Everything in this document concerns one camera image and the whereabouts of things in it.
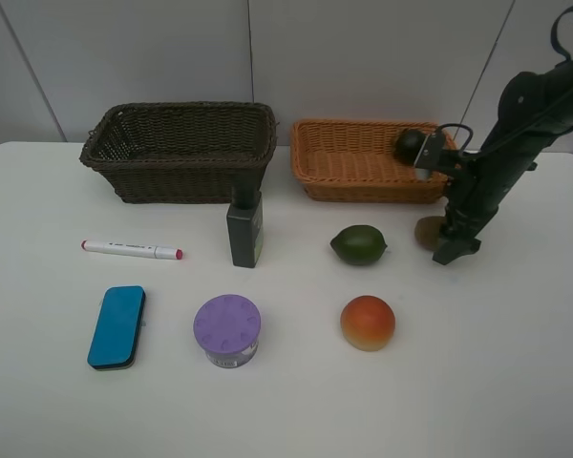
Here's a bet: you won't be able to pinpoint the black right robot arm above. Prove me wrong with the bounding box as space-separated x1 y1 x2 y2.
415 60 573 265

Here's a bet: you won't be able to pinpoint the dark purple mangosteen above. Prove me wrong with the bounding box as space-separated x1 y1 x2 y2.
393 129 427 166

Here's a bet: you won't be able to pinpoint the dark brown wicker basket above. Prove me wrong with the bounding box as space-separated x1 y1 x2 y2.
79 101 277 204

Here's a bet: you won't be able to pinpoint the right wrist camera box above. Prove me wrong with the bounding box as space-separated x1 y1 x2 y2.
414 124 459 181

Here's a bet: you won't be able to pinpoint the green lime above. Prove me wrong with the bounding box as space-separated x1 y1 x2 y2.
329 225 387 266

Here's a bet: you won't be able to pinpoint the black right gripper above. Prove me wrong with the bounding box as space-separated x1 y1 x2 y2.
432 142 538 265

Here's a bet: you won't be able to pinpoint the orange red peach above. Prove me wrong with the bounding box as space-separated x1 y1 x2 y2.
340 296 396 352

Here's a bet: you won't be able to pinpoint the dark green rectangular bottle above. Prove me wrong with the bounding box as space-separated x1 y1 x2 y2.
226 187 264 268

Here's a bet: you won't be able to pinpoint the white marker red caps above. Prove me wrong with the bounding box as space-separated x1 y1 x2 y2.
81 239 183 260

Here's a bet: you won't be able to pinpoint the blue whiteboard eraser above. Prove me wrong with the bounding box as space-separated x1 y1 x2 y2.
87 285 146 370

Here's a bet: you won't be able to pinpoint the purple lidded round can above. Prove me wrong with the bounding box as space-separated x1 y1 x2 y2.
193 294 262 369

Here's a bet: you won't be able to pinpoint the brown kiwi fruit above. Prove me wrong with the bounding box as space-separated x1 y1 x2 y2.
414 216 445 252

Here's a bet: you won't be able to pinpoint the orange wicker basket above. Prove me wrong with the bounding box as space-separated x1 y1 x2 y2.
290 119 448 204

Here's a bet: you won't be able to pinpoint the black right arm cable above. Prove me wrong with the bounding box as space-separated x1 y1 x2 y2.
550 4 573 66

